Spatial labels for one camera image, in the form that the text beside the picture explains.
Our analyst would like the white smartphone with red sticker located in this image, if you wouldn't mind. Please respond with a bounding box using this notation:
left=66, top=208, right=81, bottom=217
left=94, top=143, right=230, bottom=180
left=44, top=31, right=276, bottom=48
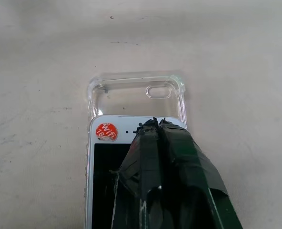
left=85, top=115, right=188, bottom=229

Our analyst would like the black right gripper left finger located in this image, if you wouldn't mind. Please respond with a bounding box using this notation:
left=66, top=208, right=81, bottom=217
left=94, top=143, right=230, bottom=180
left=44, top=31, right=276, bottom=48
left=109, top=117, right=161, bottom=229

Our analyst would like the clear plastic phone case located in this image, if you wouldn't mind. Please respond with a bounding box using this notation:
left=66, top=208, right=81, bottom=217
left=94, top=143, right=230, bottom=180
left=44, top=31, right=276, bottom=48
left=83, top=71, right=188, bottom=229

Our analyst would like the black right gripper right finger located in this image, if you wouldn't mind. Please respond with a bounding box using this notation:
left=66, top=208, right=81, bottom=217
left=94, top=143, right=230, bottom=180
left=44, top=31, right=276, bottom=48
left=143, top=118, right=244, bottom=229

